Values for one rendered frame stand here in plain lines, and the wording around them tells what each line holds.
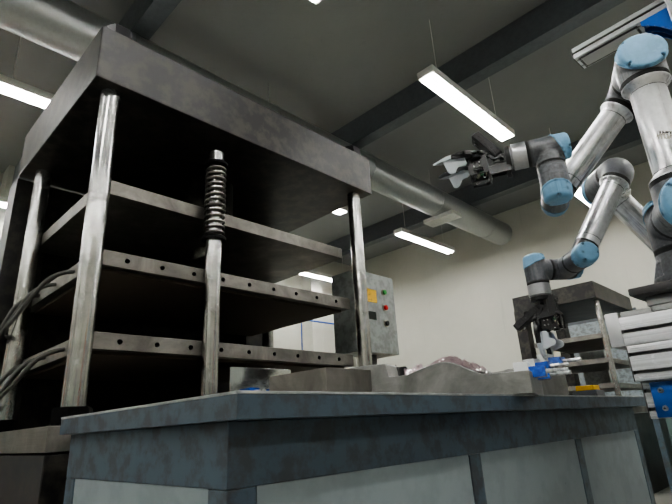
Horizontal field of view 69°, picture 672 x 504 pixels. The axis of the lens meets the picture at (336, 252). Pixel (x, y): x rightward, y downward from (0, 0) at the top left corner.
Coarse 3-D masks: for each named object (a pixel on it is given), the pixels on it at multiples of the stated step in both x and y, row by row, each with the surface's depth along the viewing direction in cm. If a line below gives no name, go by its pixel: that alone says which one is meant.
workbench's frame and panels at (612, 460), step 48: (96, 432) 102; (144, 432) 87; (192, 432) 76; (240, 432) 71; (288, 432) 77; (336, 432) 84; (384, 432) 93; (432, 432) 103; (480, 432) 116; (528, 432) 133; (576, 432) 156; (624, 432) 188; (96, 480) 97; (144, 480) 84; (192, 480) 74; (240, 480) 69; (288, 480) 75; (336, 480) 82; (384, 480) 89; (432, 480) 99; (480, 480) 111; (528, 480) 126; (576, 480) 147; (624, 480) 175
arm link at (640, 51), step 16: (624, 48) 129; (640, 48) 127; (656, 48) 125; (624, 64) 128; (640, 64) 125; (656, 64) 125; (624, 80) 130; (640, 80) 126; (656, 80) 125; (624, 96) 132; (640, 96) 127; (656, 96) 124; (640, 112) 126; (656, 112) 123; (640, 128) 127; (656, 128) 122; (656, 144) 122; (656, 160) 121; (656, 176) 120; (656, 192) 119; (656, 208) 120; (656, 224) 124
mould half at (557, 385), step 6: (492, 372) 186; (498, 372) 157; (552, 378) 159; (558, 378) 162; (564, 378) 166; (546, 384) 154; (552, 384) 158; (558, 384) 161; (564, 384) 164; (546, 390) 153; (552, 390) 156; (558, 390) 160; (564, 390) 163
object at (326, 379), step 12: (300, 372) 112; (312, 372) 110; (324, 372) 107; (336, 372) 109; (348, 372) 112; (360, 372) 114; (276, 384) 118; (288, 384) 114; (300, 384) 112; (312, 384) 109; (324, 384) 106; (336, 384) 108; (348, 384) 111; (360, 384) 113
